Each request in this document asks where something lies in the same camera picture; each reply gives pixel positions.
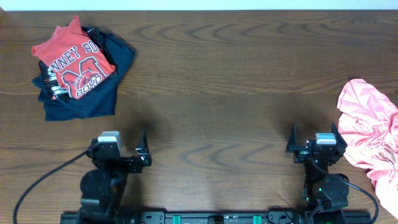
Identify black cable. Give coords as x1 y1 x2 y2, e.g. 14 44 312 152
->
307 152 380 224
12 149 91 224

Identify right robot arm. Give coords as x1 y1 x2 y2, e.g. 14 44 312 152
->
285 124 349 223

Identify pink t-shirt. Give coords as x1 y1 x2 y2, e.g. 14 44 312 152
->
336 79 397 217

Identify right black cable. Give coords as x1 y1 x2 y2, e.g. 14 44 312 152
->
307 152 380 224

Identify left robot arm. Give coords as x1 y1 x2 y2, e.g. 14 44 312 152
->
77 130 152 223

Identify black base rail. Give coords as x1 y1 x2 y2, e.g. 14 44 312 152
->
60 210 372 224

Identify left black cable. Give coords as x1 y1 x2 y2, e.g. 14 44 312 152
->
12 149 91 224

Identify red-orange t-shirt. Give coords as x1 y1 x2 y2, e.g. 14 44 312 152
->
31 15 116 100

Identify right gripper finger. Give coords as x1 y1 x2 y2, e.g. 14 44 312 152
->
285 123 299 153
331 123 348 156

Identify navy folded t-shirt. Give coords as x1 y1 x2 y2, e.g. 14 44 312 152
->
32 27 136 121

